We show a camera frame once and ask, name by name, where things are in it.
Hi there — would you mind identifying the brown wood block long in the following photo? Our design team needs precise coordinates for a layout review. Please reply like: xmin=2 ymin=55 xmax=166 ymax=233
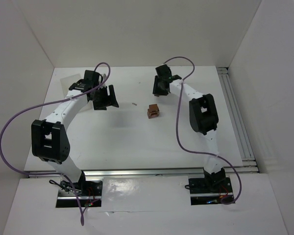
xmin=147 ymin=111 xmax=160 ymax=116

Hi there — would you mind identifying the white cardboard box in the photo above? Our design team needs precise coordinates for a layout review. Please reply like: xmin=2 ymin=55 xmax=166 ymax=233
xmin=60 ymin=73 xmax=82 ymax=98

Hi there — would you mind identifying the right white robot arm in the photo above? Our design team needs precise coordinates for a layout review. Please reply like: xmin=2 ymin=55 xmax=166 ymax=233
xmin=152 ymin=64 xmax=226 ymax=191

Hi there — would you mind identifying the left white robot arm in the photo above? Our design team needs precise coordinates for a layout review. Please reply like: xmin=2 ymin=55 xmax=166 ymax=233
xmin=31 ymin=70 xmax=119 ymax=191

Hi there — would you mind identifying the aluminium front rail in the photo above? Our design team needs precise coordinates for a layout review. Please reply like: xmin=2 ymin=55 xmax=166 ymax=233
xmin=30 ymin=165 xmax=259 ymax=179

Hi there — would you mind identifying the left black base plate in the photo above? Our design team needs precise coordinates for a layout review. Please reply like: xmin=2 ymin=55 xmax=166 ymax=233
xmin=56 ymin=177 xmax=103 ymax=199

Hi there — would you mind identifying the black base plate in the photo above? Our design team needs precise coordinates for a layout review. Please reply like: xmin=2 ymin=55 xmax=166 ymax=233
xmin=184 ymin=177 xmax=233 ymax=194
xmin=56 ymin=177 xmax=103 ymax=199

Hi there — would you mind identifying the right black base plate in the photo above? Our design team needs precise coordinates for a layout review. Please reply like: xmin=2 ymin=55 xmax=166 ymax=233
xmin=184 ymin=177 xmax=233 ymax=194

